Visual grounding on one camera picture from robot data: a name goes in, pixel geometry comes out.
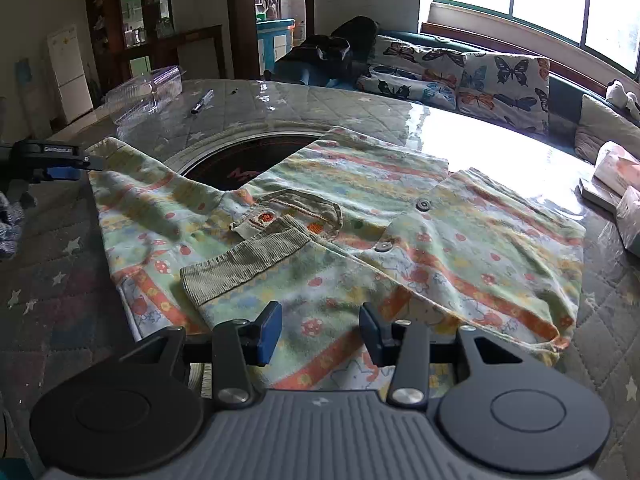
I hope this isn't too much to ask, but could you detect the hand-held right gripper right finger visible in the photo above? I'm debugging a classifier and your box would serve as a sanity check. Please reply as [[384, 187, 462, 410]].
[[359, 302, 538, 407]]

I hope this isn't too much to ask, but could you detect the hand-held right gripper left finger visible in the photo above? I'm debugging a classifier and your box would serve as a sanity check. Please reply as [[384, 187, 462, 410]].
[[120, 301, 283, 408]]

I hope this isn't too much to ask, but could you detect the patterned green children's shirt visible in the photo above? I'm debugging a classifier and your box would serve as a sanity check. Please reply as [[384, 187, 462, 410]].
[[86, 126, 587, 393]]

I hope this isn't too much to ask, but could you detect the white refrigerator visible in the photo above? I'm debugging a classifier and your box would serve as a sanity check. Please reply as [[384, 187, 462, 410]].
[[46, 24, 94, 123]]

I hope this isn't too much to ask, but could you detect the clear plastic clamshell container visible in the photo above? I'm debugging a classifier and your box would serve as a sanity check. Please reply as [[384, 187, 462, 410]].
[[102, 65, 185, 127]]

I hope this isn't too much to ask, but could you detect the black pen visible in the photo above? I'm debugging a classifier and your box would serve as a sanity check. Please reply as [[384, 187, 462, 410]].
[[190, 89, 215, 115]]

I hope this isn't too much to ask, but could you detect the built-in black induction cooker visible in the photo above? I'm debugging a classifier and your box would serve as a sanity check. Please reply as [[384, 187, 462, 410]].
[[162, 130, 327, 193]]

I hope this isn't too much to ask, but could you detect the dark wooden display cabinet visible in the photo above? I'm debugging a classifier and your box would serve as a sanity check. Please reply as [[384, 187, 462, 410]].
[[85, 0, 227, 93]]

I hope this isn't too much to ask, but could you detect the teal painted cabinet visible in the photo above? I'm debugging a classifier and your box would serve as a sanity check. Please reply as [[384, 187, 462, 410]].
[[256, 17, 296, 78]]

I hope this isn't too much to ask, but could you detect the butterfly print cushion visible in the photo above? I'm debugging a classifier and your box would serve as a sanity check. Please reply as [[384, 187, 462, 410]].
[[356, 35, 467, 103], [456, 51, 551, 136]]

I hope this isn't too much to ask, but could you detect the black bag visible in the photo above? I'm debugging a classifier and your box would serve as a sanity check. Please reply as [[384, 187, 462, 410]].
[[265, 16, 382, 86]]

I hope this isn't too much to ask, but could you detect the white tissue box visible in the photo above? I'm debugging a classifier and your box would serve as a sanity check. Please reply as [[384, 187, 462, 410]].
[[615, 185, 640, 261]]

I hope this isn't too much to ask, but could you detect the pink white tissue pack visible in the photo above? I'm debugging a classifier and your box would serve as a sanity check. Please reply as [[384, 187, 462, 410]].
[[592, 141, 640, 198]]

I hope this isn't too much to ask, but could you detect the dark teal bench sofa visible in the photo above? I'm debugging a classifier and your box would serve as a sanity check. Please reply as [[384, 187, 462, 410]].
[[377, 30, 640, 126]]

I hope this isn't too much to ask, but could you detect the grey cushion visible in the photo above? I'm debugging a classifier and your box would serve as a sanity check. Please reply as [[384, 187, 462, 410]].
[[574, 94, 640, 163]]

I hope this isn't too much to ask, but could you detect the white plush toy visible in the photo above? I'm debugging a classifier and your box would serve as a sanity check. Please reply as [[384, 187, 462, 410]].
[[606, 80, 640, 122]]

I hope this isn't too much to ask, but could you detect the brown wooden door frame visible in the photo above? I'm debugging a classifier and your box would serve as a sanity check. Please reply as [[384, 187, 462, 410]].
[[225, 0, 316, 81]]

